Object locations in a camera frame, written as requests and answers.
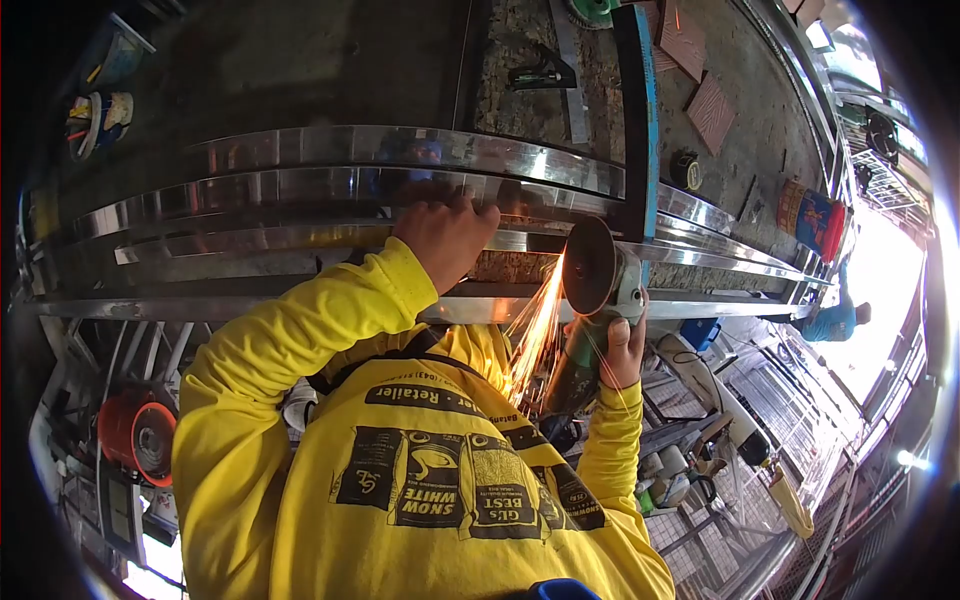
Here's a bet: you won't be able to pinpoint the wide curved stainless steel bar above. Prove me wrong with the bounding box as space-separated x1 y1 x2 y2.
186 124 628 201

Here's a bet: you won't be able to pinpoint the reddish brown tile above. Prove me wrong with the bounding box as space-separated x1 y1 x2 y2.
685 70 739 157
651 0 708 84

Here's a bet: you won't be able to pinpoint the person's left hand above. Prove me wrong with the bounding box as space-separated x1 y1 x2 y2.
391 196 502 297

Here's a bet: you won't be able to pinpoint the steel ruler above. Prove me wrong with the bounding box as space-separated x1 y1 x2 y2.
547 0 594 148

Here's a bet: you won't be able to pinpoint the blue bucket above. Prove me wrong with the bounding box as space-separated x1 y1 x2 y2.
78 11 156 92

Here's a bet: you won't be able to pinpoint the person's left fingers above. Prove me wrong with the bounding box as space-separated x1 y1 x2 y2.
411 196 502 235

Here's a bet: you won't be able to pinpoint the bucket of tools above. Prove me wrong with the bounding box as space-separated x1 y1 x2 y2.
66 90 135 163

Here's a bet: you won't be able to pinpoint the blue box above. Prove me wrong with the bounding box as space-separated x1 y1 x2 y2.
678 316 723 354

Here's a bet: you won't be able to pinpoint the orange round fan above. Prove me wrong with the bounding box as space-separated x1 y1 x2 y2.
96 385 180 489

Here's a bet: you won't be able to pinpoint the black yellow tape measure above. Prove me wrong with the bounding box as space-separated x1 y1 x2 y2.
669 149 705 193

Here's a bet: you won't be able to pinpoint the person's right hand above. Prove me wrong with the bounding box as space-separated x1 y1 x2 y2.
597 288 651 392

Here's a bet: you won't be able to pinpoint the green angle grinder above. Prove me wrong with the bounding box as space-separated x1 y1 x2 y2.
543 216 649 418

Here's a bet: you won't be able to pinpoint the white gas cylinder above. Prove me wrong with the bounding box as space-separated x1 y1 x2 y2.
655 333 774 468

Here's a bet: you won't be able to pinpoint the person's right thumb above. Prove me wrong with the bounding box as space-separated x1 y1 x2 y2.
606 318 634 366

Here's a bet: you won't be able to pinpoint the green grinding disc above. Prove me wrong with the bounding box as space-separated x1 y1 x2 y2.
564 0 624 31

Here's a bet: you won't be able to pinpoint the black standing fan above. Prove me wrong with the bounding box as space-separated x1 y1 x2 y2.
863 104 902 168

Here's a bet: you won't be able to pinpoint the long curved stainless steel bar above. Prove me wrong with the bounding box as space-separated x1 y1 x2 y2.
71 165 738 243

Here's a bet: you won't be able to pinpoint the person's body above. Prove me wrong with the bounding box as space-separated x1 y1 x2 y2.
171 321 676 600

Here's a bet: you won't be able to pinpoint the red and blue can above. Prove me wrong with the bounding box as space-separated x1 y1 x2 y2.
775 177 848 264

